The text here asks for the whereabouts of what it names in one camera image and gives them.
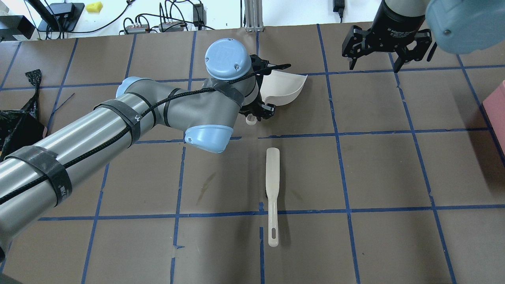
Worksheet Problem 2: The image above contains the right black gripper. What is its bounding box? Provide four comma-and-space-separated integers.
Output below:
342, 0, 432, 73

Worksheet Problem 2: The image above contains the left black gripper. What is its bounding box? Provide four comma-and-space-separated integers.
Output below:
239, 54, 292, 121

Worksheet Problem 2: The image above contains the black monitor stand base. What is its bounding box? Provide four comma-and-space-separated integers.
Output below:
32, 1, 85, 32

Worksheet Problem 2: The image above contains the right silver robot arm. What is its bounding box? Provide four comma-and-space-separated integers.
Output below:
342, 0, 505, 73

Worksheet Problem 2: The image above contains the black power adapter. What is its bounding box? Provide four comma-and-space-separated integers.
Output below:
193, 4, 206, 30

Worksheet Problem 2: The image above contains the yellow paper cup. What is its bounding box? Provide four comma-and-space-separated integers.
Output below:
85, 1, 103, 14

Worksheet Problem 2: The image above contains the near usb hub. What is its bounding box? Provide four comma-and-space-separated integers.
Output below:
124, 23, 150, 34

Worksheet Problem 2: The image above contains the black box device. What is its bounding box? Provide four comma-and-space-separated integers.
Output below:
0, 15, 36, 42

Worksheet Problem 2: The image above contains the beige plastic dustpan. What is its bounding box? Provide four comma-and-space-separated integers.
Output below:
245, 71, 308, 125

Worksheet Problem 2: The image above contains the aluminium frame post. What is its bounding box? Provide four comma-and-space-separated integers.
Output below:
244, 0, 264, 32

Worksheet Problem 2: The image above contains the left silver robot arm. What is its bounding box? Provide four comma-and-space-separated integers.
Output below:
0, 38, 290, 261

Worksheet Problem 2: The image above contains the far usb hub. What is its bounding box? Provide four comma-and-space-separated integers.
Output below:
157, 21, 187, 32

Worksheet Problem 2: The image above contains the pink box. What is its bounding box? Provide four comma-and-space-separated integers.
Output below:
482, 81, 505, 152

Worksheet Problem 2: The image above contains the usb hub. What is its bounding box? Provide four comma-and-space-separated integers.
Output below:
157, 21, 187, 32
124, 23, 150, 34

